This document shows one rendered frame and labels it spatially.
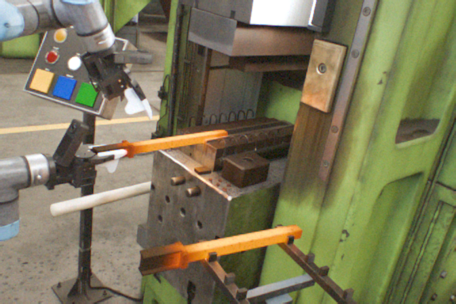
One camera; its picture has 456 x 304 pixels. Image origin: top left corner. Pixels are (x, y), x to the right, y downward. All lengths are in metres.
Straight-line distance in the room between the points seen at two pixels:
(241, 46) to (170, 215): 0.59
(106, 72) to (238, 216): 0.54
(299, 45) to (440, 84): 0.43
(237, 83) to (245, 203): 0.55
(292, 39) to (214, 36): 0.26
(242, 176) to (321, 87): 0.33
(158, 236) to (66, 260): 0.96
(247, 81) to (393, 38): 0.72
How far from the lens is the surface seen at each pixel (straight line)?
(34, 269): 2.44
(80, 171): 1.16
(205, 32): 1.34
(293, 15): 1.32
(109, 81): 1.11
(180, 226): 1.46
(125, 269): 2.42
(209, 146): 1.36
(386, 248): 1.67
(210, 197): 1.30
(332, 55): 1.18
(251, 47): 1.30
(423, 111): 1.49
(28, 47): 6.23
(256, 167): 1.30
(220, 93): 1.64
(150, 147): 1.26
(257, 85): 1.76
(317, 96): 1.21
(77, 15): 1.05
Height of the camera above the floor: 1.50
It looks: 23 degrees down
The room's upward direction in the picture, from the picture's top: 10 degrees clockwise
